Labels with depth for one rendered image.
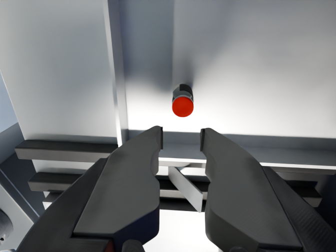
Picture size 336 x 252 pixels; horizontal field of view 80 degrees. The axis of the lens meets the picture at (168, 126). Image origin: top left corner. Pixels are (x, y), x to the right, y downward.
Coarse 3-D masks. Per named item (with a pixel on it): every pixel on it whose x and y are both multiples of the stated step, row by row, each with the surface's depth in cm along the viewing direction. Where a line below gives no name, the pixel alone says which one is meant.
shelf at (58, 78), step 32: (0, 0) 20; (32, 0) 20; (64, 0) 19; (96, 0) 19; (0, 32) 21; (32, 32) 21; (64, 32) 21; (96, 32) 21; (0, 64) 23; (32, 64) 22; (64, 64) 22; (96, 64) 22; (32, 96) 24; (64, 96) 24; (96, 96) 24; (32, 128) 26; (64, 128) 26; (96, 128) 26; (32, 160) 29; (320, 192) 29
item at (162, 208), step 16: (160, 208) 27; (176, 208) 27; (192, 208) 27; (160, 224) 33; (176, 224) 33; (192, 224) 33; (160, 240) 35; (176, 240) 35; (192, 240) 35; (208, 240) 34
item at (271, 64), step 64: (128, 0) 19; (192, 0) 19; (256, 0) 18; (320, 0) 18; (128, 64) 22; (192, 64) 21; (256, 64) 21; (320, 64) 21; (128, 128) 25; (192, 128) 25; (256, 128) 24; (320, 128) 24
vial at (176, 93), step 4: (176, 88) 21; (172, 92) 22; (176, 92) 20; (180, 92) 19; (184, 92) 19; (188, 92) 20; (172, 96) 20; (176, 96) 19; (188, 96) 19; (192, 96) 20; (172, 100) 20; (192, 100) 20
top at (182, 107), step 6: (180, 96) 18; (174, 102) 18; (180, 102) 18; (186, 102) 18; (192, 102) 18; (174, 108) 19; (180, 108) 19; (186, 108) 19; (192, 108) 19; (180, 114) 19; (186, 114) 19
